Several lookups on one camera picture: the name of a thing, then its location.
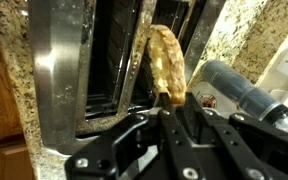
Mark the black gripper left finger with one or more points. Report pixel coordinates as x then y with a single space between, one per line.
170 150

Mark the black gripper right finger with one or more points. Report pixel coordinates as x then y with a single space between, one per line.
244 146

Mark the wide toasted bread slice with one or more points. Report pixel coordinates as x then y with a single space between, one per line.
169 63

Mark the stainless steel two-slot toaster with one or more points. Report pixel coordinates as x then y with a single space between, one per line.
60 66

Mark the dark grey insulated bottle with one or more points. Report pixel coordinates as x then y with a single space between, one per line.
237 88

